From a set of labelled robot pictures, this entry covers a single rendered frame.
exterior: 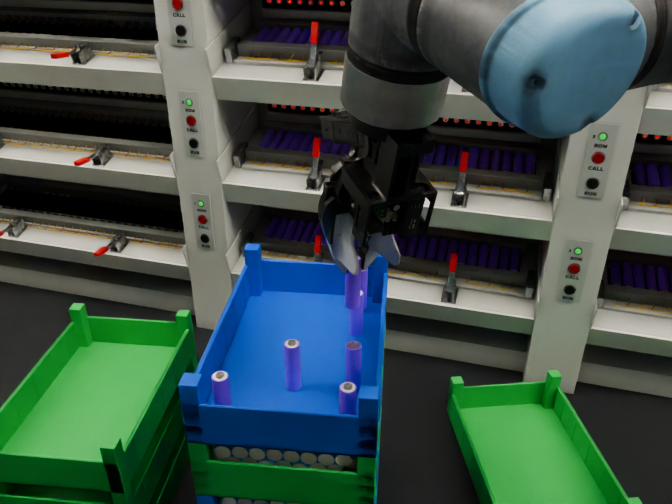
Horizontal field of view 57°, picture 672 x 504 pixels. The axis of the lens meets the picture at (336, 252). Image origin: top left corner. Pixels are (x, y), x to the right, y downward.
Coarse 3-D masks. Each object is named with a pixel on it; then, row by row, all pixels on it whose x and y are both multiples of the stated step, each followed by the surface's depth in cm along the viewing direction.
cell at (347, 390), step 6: (342, 384) 64; (348, 384) 63; (354, 384) 64; (342, 390) 63; (348, 390) 63; (354, 390) 63; (342, 396) 63; (348, 396) 63; (354, 396) 63; (342, 402) 63; (348, 402) 63; (354, 402) 63; (342, 408) 64; (348, 408) 63; (354, 408) 64; (354, 414) 64
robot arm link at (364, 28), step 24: (360, 0) 46; (384, 0) 44; (408, 0) 42; (360, 24) 47; (384, 24) 45; (360, 48) 48; (384, 48) 47; (408, 48) 46; (384, 72) 48; (408, 72) 47; (432, 72) 48
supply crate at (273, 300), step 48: (240, 288) 84; (288, 288) 90; (336, 288) 89; (384, 288) 82; (240, 336) 81; (288, 336) 81; (336, 336) 81; (384, 336) 81; (192, 384) 62; (240, 384) 73; (336, 384) 73; (192, 432) 65; (240, 432) 64; (288, 432) 63; (336, 432) 62
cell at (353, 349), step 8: (352, 344) 69; (360, 344) 69; (352, 352) 68; (360, 352) 69; (352, 360) 69; (360, 360) 69; (352, 368) 69; (360, 368) 70; (352, 376) 70; (360, 376) 71; (360, 384) 71
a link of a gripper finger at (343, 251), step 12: (336, 216) 62; (348, 216) 62; (336, 228) 64; (348, 228) 62; (336, 240) 65; (348, 240) 63; (336, 252) 66; (348, 252) 63; (336, 264) 68; (348, 264) 64
